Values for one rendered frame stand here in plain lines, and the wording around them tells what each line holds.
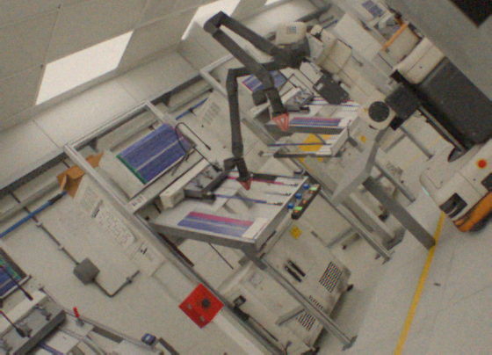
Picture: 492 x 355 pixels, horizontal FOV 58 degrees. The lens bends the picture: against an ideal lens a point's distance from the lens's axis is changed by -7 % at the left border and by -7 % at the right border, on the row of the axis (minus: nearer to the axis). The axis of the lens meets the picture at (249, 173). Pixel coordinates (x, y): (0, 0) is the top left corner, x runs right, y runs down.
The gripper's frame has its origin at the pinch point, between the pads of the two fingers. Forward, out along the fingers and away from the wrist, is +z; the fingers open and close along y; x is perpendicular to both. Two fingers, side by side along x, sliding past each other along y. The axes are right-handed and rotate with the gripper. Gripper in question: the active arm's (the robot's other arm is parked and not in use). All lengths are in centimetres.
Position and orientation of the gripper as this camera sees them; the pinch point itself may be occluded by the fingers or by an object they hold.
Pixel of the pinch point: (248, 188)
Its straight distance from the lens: 285.8
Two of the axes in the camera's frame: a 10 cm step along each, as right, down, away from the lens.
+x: 8.4, 0.0, -5.4
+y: -4.7, 4.7, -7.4
